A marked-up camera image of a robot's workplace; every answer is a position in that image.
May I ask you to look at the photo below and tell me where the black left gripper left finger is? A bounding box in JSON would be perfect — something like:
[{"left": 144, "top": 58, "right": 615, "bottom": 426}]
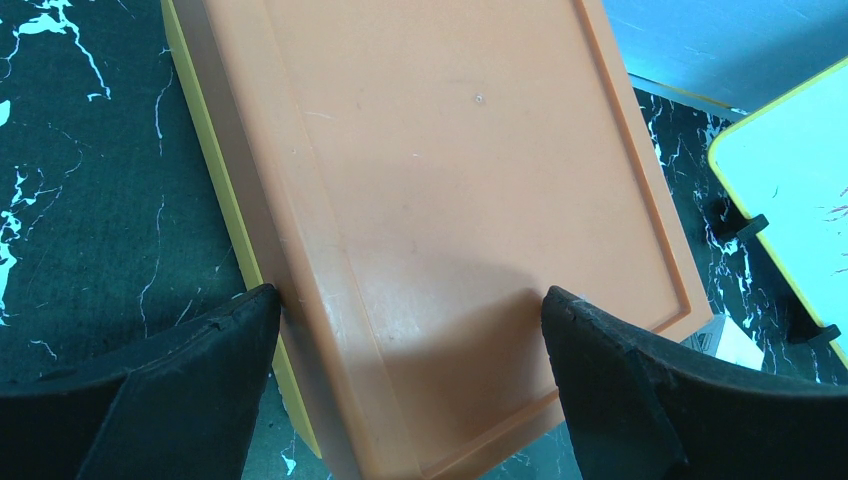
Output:
[{"left": 1, "top": 284, "right": 281, "bottom": 479}]

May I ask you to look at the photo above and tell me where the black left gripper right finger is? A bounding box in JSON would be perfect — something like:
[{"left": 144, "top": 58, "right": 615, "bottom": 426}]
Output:
[{"left": 541, "top": 286, "right": 847, "bottom": 479}]

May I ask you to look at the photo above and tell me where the white printed box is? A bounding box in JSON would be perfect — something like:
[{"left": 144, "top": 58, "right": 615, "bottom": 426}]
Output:
[{"left": 681, "top": 314, "right": 764, "bottom": 371}]

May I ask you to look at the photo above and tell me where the black whiteboard clip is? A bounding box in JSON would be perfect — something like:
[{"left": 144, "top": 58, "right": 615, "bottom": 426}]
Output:
[
  {"left": 713, "top": 205, "right": 769, "bottom": 243},
  {"left": 787, "top": 319, "right": 841, "bottom": 344}
]

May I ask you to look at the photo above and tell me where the yellow framed whiteboard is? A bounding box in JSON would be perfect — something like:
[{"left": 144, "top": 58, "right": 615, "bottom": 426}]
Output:
[{"left": 708, "top": 60, "right": 847, "bottom": 362}]

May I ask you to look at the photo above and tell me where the orange drawer organizer box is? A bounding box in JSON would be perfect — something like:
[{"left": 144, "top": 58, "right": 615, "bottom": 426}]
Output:
[{"left": 161, "top": 1, "right": 712, "bottom": 479}]

